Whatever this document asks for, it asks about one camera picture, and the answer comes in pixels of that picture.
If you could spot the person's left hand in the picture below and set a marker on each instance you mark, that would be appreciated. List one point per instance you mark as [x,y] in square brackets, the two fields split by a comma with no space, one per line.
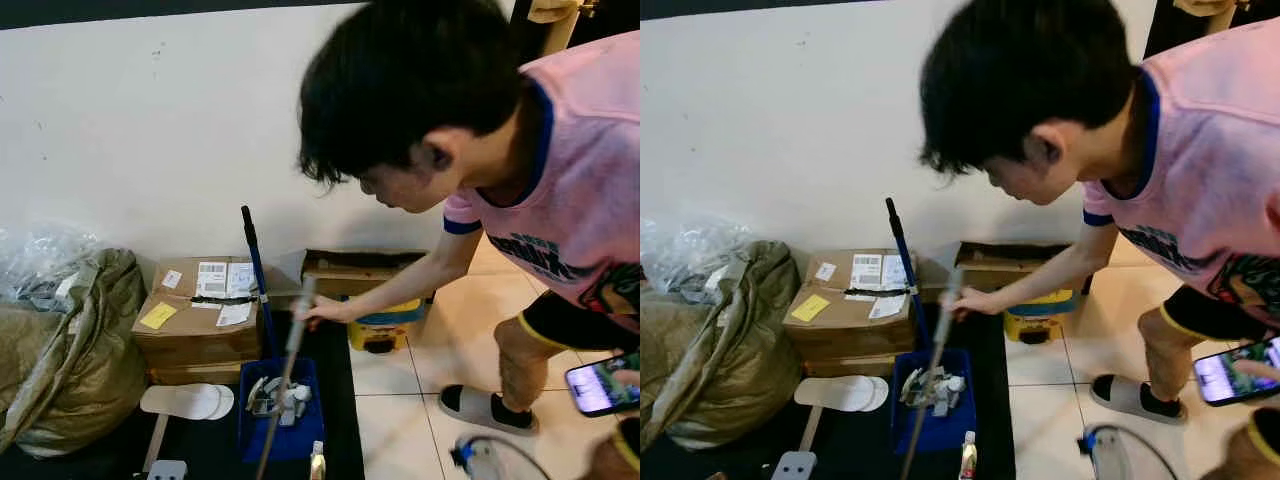
[628,378]
[1260,369]

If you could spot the person's right hand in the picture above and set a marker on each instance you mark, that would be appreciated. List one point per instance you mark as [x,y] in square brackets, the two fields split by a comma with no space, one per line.
[328,311]
[972,303]

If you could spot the silver broom with white head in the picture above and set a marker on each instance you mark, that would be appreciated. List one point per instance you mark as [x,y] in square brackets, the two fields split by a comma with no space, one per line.
[945,310]
[300,320]

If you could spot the black smartphone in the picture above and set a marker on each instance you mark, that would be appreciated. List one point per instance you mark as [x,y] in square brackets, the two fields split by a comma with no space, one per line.
[598,385]
[1230,375]

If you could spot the person's right forearm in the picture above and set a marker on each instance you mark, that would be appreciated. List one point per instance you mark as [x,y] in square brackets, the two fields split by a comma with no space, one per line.
[400,290]
[1040,280]

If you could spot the long open cardboard box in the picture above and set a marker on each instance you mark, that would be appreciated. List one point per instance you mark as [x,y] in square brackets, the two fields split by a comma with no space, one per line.
[350,270]
[1005,262]

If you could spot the yellow bin with blue rim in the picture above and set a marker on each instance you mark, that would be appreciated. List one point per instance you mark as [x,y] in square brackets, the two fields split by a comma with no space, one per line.
[385,328]
[1038,320]

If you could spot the white plastic scrap piece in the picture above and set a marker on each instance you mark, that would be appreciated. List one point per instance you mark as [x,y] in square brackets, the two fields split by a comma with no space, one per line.
[915,388]
[262,395]
[950,392]
[298,402]

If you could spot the olive woven sack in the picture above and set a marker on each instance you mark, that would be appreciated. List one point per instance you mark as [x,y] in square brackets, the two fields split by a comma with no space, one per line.
[70,370]
[720,360]

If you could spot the grey black slide sandal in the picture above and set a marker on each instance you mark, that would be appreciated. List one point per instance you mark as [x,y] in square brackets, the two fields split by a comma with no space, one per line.
[485,410]
[1135,398]

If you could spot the cardboard box with labels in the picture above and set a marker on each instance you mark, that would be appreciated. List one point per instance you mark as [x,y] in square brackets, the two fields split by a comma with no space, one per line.
[195,340]
[845,330]

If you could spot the clear plastic bag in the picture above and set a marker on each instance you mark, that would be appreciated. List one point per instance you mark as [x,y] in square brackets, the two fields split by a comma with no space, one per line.
[690,250]
[40,260]

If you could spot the small bottle with red label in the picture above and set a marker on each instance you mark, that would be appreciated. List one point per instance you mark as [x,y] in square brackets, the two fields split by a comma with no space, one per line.
[317,462]
[968,455]

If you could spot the white slipper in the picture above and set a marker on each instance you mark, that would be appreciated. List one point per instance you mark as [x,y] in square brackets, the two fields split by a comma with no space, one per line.
[840,392]
[185,400]

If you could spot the large dark carpet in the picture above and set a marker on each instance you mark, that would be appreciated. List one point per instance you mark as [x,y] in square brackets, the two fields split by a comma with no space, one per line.
[860,440]
[200,450]

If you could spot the person in pink shirt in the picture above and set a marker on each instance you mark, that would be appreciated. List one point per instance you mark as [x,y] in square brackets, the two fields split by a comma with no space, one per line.
[580,180]
[1210,160]

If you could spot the light grey left wrist camera mount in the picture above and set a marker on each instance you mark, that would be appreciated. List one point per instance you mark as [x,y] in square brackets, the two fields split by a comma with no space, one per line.
[167,471]
[793,467]

